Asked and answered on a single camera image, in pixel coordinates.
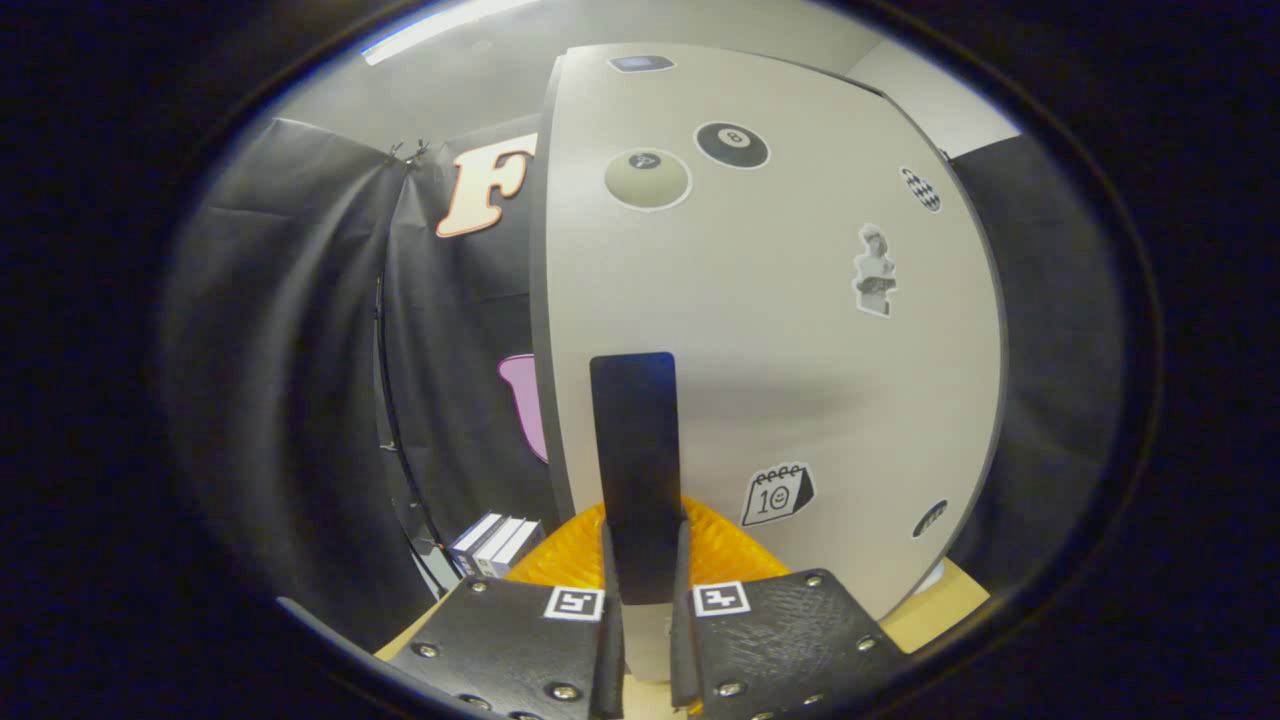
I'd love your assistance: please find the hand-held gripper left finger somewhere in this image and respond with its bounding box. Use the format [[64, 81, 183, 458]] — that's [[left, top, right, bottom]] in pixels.
[[375, 500, 626, 720]]

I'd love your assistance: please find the black backdrop cloth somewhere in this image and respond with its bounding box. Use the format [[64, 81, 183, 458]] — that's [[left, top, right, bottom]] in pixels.
[[160, 118, 1126, 641]]

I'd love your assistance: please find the white cabinet door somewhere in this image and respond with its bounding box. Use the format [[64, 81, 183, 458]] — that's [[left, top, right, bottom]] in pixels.
[[545, 42, 1006, 686]]

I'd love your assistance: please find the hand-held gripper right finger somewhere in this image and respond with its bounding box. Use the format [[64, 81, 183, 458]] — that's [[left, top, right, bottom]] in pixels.
[[670, 497, 916, 720]]

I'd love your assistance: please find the grey cabinet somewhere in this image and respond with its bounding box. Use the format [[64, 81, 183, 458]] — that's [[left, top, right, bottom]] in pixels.
[[527, 42, 1009, 691]]

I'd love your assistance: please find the black door handle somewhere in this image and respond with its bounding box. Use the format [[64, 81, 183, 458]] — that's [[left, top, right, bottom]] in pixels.
[[590, 352, 683, 607]]

